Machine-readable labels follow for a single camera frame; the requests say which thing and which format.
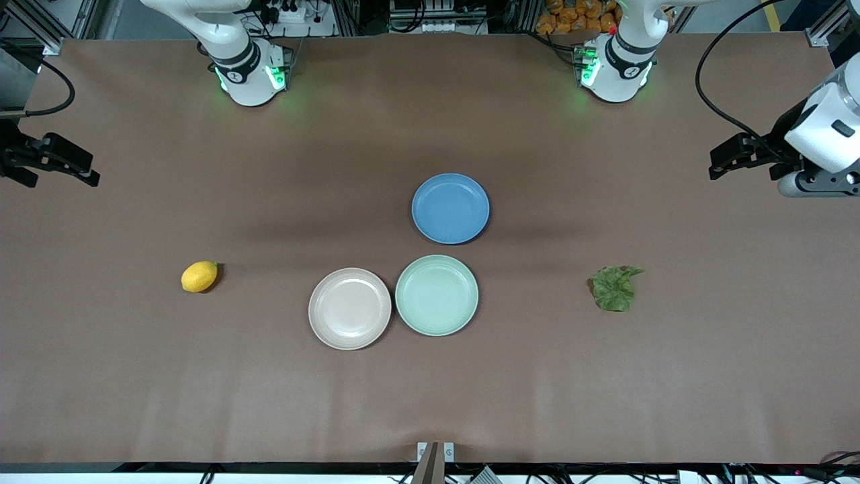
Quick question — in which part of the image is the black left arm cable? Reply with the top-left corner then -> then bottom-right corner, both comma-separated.
695,0 -> 793,154

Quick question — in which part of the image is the blue plate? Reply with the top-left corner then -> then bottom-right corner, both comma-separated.
411,173 -> 491,245

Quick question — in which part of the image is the white power strip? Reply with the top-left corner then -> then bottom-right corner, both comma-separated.
257,0 -> 337,38

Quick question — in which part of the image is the bag of orange snacks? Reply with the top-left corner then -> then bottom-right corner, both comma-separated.
535,0 -> 620,36

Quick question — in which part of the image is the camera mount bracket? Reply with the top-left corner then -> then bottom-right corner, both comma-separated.
411,441 -> 456,484

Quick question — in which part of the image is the aluminium frame profile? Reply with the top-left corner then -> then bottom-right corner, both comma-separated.
0,0 -> 101,56
805,0 -> 860,49

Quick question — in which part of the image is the beige plate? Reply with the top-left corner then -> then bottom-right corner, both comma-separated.
308,268 -> 392,351

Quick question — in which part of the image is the yellow lemon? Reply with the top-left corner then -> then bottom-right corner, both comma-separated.
181,261 -> 219,294

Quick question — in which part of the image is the light green plate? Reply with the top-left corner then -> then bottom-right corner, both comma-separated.
394,254 -> 480,337

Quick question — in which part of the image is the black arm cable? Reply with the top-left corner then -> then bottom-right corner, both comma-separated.
695,0 -> 793,154
0,59 -> 75,119

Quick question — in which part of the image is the green lettuce leaf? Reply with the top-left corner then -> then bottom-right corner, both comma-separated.
589,266 -> 645,313

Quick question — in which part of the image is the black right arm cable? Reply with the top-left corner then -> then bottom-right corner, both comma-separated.
0,59 -> 75,119

